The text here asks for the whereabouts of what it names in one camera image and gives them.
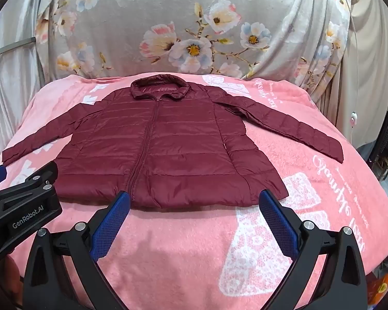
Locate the maroon puffer jacket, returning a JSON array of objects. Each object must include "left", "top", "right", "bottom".
[{"left": 2, "top": 74, "right": 344, "bottom": 210}]

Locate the pink printed blanket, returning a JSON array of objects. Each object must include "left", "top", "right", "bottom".
[{"left": 0, "top": 73, "right": 388, "bottom": 310}]

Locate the white cable with switch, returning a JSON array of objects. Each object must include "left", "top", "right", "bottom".
[{"left": 345, "top": 0, "right": 360, "bottom": 143}]

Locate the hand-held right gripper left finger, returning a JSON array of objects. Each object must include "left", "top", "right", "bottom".
[{"left": 22, "top": 191, "right": 131, "bottom": 310}]

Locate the beige curtain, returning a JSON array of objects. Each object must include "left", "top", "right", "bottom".
[{"left": 310, "top": 0, "right": 388, "bottom": 156}]

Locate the metal rod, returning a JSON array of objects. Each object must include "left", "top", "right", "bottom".
[{"left": 0, "top": 37, "right": 37, "bottom": 60}]

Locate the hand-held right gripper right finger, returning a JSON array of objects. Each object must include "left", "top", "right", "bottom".
[{"left": 259, "top": 189, "right": 368, "bottom": 310}]

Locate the white curtain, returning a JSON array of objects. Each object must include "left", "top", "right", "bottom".
[{"left": 0, "top": 6, "right": 52, "bottom": 166}]

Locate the orange packet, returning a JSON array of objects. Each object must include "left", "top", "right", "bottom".
[{"left": 367, "top": 271, "right": 388, "bottom": 310}]

